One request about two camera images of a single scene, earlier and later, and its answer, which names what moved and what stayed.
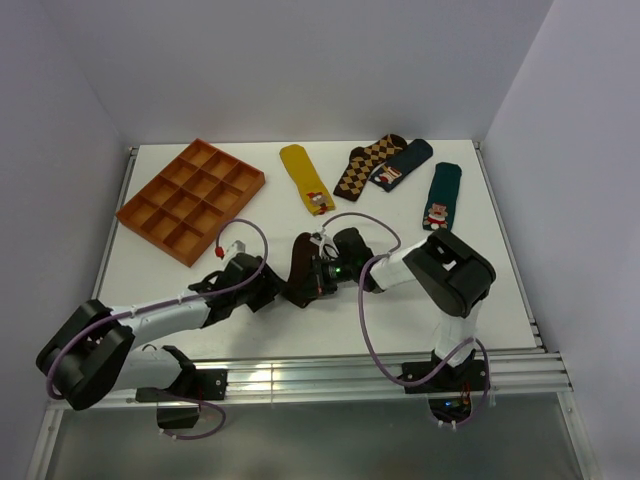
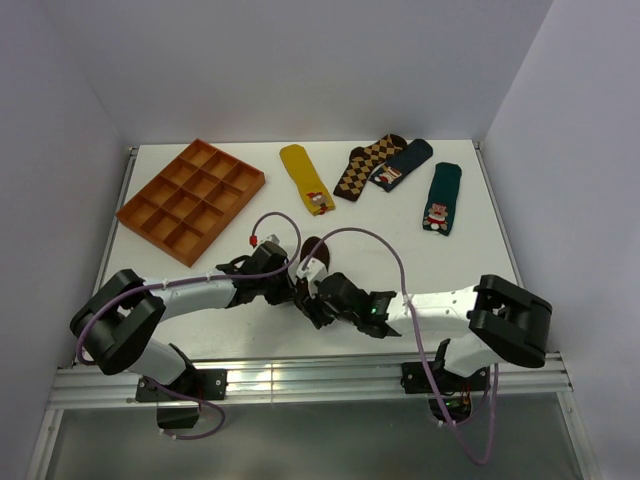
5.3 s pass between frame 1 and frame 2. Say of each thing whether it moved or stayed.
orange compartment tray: stayed
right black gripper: moved
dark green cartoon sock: stayed
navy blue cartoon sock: stayed
